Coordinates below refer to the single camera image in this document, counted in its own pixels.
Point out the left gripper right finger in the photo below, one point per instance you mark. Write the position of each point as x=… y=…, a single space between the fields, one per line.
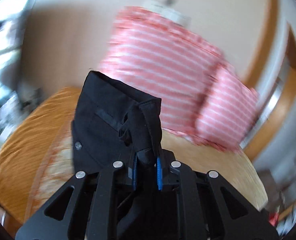
x=196 y=205

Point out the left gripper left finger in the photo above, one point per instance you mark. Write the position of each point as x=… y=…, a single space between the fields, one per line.
x=98 y=205

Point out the black pants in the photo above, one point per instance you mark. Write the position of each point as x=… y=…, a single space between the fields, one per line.
x=113 y=121

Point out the cream patterned bedspread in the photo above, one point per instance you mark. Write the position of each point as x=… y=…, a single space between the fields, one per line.
x=36 y=160

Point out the large pink polka-dot pillow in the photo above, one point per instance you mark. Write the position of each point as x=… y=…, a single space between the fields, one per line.
x=153 y=54

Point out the wooden door frame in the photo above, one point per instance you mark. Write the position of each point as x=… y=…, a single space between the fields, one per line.
x=273 y=74

